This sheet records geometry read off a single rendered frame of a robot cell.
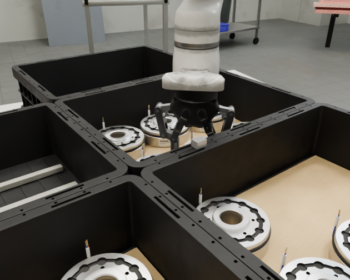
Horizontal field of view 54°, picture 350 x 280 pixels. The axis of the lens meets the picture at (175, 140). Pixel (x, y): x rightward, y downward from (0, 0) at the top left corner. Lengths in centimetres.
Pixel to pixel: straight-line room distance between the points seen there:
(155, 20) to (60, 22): 192
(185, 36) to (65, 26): 524
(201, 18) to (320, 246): 35
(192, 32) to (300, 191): 30
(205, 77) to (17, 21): 583
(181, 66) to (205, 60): 4
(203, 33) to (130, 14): 612
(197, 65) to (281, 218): 26
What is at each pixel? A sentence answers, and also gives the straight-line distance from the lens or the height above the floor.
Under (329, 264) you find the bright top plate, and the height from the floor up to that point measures 86.
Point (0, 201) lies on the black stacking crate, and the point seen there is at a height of 83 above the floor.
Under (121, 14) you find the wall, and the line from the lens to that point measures 658.
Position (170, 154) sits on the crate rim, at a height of 93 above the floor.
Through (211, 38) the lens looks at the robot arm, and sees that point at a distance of 53.
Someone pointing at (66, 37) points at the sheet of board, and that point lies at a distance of 574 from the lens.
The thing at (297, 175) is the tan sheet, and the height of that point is 83.
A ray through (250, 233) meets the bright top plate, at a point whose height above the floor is 86.
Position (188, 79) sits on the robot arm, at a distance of 50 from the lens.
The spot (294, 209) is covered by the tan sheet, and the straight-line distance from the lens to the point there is 56.
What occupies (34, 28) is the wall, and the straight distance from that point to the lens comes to 630.
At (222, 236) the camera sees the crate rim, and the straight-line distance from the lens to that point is 34.
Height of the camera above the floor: 116
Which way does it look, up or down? 28 degrees down
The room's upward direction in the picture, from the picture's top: straight up
